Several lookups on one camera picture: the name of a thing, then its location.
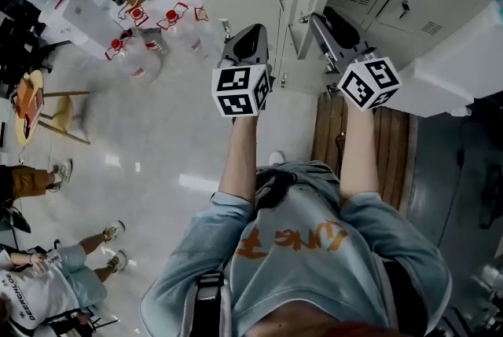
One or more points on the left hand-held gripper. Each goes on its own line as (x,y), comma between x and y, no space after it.
(239,90)

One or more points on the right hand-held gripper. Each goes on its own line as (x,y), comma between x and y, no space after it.
(369,84)

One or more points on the person's right forearm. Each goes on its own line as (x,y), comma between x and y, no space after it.
(359,154)

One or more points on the person's left forearm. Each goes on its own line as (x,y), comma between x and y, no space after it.
(239,158)

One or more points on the small locker key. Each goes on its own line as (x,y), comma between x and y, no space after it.
(403,8)

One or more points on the clear water jug red cap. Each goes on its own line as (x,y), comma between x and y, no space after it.
(184,33)
(136,13)
(135,60)

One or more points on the person's white shoe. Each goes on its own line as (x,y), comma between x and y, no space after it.
(276,158)

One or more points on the white cardboard box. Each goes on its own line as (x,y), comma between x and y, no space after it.
(78,13)

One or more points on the brown wooden pallet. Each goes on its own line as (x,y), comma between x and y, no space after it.
(393,147)

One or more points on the round wooden stool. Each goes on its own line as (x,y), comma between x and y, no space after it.
(59,111)

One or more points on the orange cardboard box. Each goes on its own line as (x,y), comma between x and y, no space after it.
(28,101)

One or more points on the person's light blue shirt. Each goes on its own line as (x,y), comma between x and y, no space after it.
(314,268)

